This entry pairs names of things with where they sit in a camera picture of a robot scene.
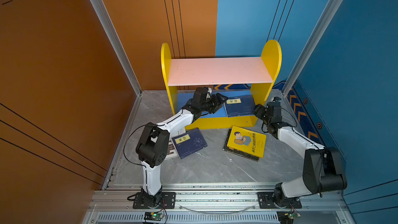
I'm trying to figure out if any yellow cartoon cover book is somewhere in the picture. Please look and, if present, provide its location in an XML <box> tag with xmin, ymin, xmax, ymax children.
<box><xmin>227</xmin><ymin>126</ymin><xmax>266</xmax><ymax>158</ymax></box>

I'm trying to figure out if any white brown patterned booklet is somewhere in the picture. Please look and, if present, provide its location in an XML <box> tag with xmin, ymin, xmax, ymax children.
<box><xmin>165</xmin><ymin>128</ymin><xmax>186</xmax><ymax>160</ymax></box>

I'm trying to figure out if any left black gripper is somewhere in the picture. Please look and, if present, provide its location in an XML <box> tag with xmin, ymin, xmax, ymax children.
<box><xmin>199</xmin><ymin>93</ymin><xmax>228</xmax><ymax>114</ymax></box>

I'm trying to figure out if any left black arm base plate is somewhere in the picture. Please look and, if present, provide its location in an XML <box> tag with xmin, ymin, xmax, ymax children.
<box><xmin>133</xmin><ymin>191</ymin><xmax>176</xmax><ymax>209</ymax></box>

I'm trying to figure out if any right small circuit board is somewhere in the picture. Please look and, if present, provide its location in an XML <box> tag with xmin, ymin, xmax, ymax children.
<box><xmin>277</xmin><ymin>212</ymin><xmax>301</xmax><ymax>224</ymax></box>

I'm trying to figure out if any aluminium rail frame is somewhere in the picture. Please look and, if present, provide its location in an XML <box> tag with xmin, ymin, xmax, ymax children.
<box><xmin>83</xmin><ymin>182</ymin><xmax>355</xmax><ymax>224</ymax></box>

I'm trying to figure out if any navy book bottom yellow label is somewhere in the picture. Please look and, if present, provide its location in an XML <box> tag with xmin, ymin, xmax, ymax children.
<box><xmin>172</xmin><ymin>128</ymin><xmax>208</xmax><ymax>159</ymax></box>

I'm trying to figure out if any left green circuit board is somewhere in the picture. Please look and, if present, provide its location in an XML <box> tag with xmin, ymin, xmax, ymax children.
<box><xmin>143</xmin><ymin>212</ymin><xmax>165</xmax><ymax>224</ymax></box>

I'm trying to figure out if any navy book yellow label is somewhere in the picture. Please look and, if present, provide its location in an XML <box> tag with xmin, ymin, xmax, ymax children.
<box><xmin>172</xmin><ymin>128</ymin><xmax>208</xmax><ymax>159</ymax></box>
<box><xmin>225</xmin><ymin>95</ymin><xmax>256</xmax><ymax>117</ymax></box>

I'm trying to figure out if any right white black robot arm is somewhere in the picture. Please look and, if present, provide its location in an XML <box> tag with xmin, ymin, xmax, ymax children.
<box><xmin>254</xmin><ymin>97</ymin><xmax>348</xmax><ymax>208</ymax></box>

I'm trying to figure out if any dark book under yellow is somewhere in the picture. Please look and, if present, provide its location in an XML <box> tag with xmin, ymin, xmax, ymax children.
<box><xmin>223</xmin><ymin>129</ymin><xmax>259</xmax><ymax>162</ymax></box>

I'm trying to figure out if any yellow pink blue bookshelf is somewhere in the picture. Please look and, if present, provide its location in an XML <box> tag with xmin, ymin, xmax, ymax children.
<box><xmin>161</xmin><ymin>40</ymin><xmax>282</xmax><ymax>130</ymax></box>

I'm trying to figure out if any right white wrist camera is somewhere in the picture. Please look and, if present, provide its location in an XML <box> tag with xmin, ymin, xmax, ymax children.
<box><xmin>272</xmin><ymin>96</ymin><xmax>282</xmax><ymax>103</ymax></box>

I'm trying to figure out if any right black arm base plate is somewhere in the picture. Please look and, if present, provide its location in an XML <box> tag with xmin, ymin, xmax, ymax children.
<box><xmin>257</xmin><ymin>191</ymin><xmax>302</xmax><ymax>209</ymax></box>

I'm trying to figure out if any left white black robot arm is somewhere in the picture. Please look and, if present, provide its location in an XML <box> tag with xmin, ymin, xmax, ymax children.
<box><xmin>136</xmin><ymin>87</ymin><xmax>228</xmax><ymax>207</ymax></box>

